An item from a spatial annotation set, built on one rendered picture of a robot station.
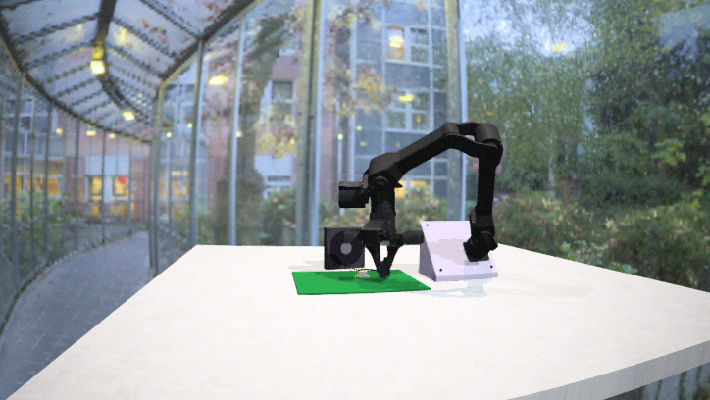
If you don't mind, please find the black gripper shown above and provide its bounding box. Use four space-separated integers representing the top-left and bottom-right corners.
342 208 424 274

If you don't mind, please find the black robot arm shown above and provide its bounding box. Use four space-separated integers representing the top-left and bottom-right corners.
338 121 503 262

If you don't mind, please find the green circuit board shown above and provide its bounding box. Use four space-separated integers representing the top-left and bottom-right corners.
292 268 430 295

